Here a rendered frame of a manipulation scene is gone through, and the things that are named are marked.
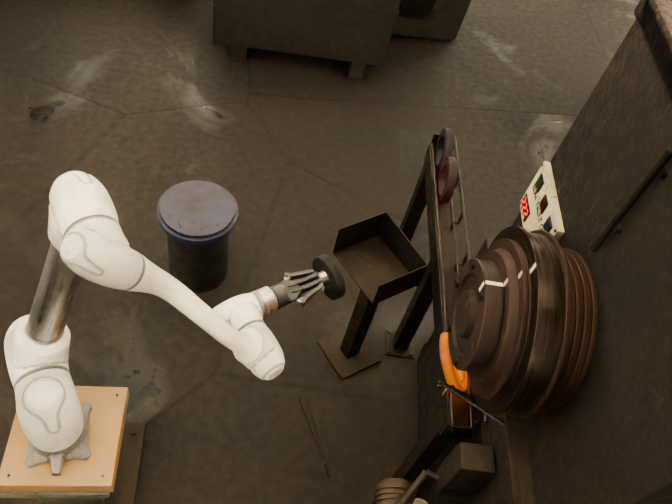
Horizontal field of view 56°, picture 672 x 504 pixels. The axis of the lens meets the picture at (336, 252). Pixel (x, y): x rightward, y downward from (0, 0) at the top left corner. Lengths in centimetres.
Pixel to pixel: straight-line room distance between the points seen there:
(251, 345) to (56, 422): 57
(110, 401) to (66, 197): 81
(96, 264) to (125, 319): 132
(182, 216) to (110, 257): 107
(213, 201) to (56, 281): 99
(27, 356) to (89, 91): 207
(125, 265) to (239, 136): 206
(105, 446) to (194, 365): 67
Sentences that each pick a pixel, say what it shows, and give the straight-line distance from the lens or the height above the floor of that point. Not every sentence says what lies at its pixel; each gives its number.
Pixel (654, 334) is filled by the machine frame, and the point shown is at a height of 146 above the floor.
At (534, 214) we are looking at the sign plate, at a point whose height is 114.
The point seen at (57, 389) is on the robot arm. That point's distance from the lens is 193.
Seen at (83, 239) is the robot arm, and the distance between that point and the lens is 150.
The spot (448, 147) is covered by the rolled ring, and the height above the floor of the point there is 74.
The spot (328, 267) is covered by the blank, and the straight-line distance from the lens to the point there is 201.
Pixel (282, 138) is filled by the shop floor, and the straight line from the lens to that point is 353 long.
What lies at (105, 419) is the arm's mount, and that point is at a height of 41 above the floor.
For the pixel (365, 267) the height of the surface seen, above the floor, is 60.
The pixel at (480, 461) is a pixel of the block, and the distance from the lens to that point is 181.
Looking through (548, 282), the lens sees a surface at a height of 134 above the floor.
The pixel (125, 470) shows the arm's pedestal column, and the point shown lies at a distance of 251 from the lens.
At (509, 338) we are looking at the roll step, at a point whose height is 123.
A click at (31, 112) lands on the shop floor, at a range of 371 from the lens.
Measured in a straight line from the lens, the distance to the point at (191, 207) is 259.
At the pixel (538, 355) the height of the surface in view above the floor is 126.
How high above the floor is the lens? 239
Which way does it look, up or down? 52 degrees down
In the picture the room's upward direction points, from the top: 15 degrees clockwise
